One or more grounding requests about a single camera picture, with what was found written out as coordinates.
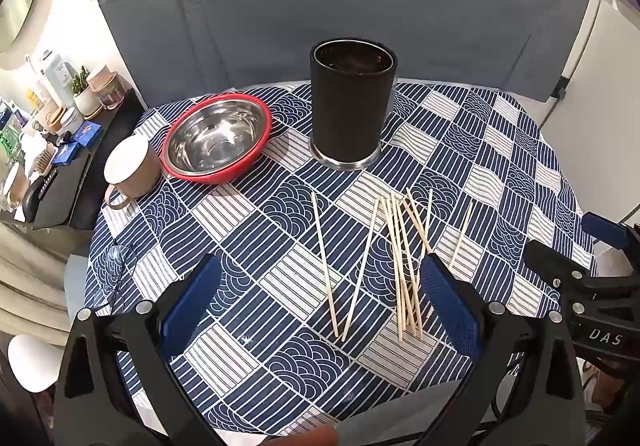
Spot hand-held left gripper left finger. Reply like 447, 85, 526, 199
52, 253, 223, 446

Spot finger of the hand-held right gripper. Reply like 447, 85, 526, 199
581, 212, 640, 258
523, 240, 601, 297

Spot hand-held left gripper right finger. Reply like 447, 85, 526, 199
419, 253, 587, 446

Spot bunch of wooden chopsticks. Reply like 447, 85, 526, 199
311, 187, 474, 343

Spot black cylindrical utensil holder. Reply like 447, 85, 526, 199
309, 39, 399, 171

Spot person's right hand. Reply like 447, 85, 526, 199
592, 358, 632, 414

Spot clear eyeglasses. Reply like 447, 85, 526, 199
92, 241, 138, 314

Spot blue white patterned tablecloth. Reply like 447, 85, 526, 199
85, 81, 598, 439

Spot beige ceramic mug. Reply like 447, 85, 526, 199
103, 134, 162, 211

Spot white cabinet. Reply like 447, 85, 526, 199
560, 1, 640, 222

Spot red steel-lined bowl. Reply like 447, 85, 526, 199
161, 94, 273, 184

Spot black side table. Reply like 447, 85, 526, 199
32, 89, 146, 232

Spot white stool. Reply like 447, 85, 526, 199
7, 333, 63, 394

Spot blue box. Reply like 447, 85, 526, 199
75, 121, 103, 144
52, 141, 83, 164

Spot glass jar with wooden lid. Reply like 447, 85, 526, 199
90, 69, 126, 110

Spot small potted plant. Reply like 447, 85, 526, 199
70, 66, 98, 114

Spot white pump bottle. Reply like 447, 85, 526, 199
40, 49, 71, 107

